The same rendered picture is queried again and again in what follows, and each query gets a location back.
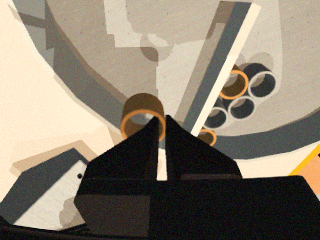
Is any grey round turntable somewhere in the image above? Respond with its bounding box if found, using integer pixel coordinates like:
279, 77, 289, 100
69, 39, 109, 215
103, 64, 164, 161
5, 0, 320, 163

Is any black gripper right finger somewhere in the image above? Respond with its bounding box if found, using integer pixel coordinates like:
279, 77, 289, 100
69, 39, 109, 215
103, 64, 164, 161
165, 115, 243, 180

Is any grey metal bushing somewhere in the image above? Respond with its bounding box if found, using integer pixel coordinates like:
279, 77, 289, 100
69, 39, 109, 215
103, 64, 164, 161
243, 63, 278, 100
203, 97, 229, 130
222, 91, 257, 121

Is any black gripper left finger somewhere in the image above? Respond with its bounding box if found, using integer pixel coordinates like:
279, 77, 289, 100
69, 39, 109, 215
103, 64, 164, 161
81, 116, 159, 181

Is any bronze bushing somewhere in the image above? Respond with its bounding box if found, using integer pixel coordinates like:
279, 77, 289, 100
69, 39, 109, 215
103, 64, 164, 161
197, 127, 216, 146
219, 64, 248, 99
120, 93, 166, 142

